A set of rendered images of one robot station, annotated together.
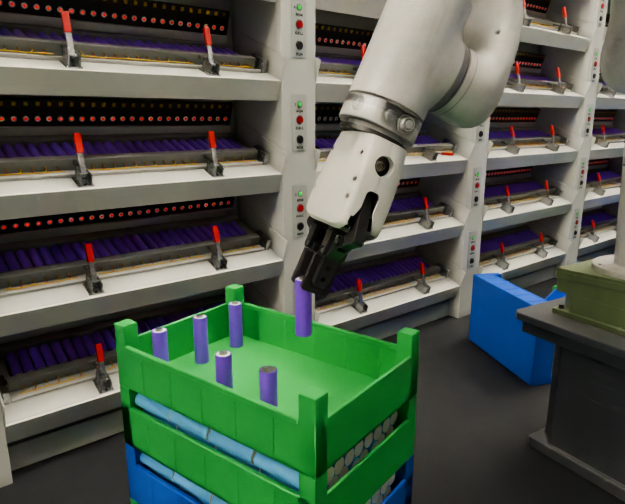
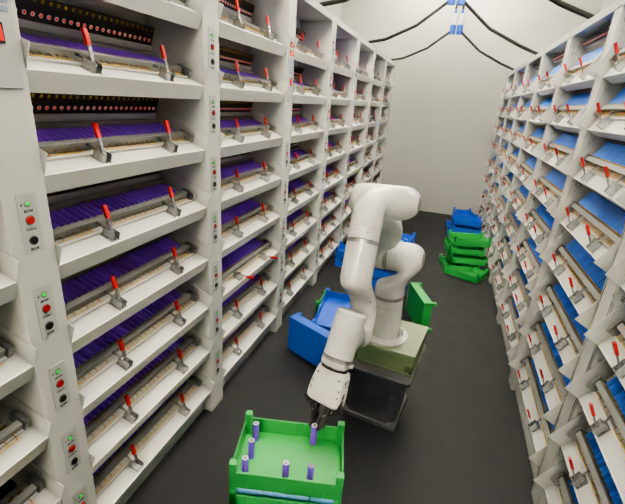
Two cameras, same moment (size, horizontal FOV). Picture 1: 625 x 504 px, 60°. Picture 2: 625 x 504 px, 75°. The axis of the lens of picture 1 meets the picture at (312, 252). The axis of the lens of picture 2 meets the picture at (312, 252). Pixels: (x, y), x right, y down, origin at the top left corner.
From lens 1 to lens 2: 0.86 m
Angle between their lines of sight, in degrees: 33
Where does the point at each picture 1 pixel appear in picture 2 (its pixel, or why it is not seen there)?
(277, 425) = (325, 488)
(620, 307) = (378, 356)
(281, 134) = (208, 286)
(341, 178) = (330, 390)
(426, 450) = not seen: hidden behind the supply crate
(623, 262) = (376, 335)
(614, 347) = (379, 376)
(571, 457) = (359, 414)
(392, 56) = (347, 346)
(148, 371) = (252, 479)
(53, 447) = not seen: outside the picture
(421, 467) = not seen: hidden behind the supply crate
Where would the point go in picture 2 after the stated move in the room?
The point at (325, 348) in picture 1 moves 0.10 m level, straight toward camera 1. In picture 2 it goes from (300, 431) to (317, 455)
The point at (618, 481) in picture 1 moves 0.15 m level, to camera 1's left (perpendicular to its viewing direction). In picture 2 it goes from (378, 420) to (351, 433)
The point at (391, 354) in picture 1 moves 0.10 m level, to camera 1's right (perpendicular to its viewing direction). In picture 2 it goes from (332, 430) to (358, 419)
